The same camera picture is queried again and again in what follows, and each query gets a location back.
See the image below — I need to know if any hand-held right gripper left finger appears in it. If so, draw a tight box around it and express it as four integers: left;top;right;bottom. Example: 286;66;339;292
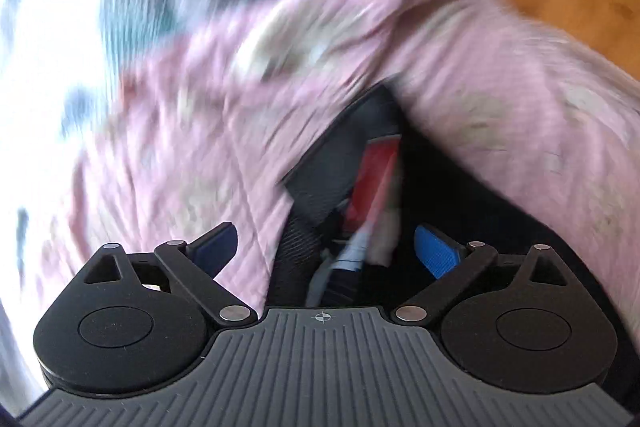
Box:
82;222;253;325

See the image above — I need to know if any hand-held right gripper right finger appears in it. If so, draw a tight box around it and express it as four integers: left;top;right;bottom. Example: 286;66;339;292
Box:
392;225;568;324

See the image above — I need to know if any black shorts garment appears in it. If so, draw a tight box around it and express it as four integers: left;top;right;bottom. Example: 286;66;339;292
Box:
267;82;640;413

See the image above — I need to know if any pink bear printed blanket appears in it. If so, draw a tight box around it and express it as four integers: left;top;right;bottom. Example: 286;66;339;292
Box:
0;0;640;388

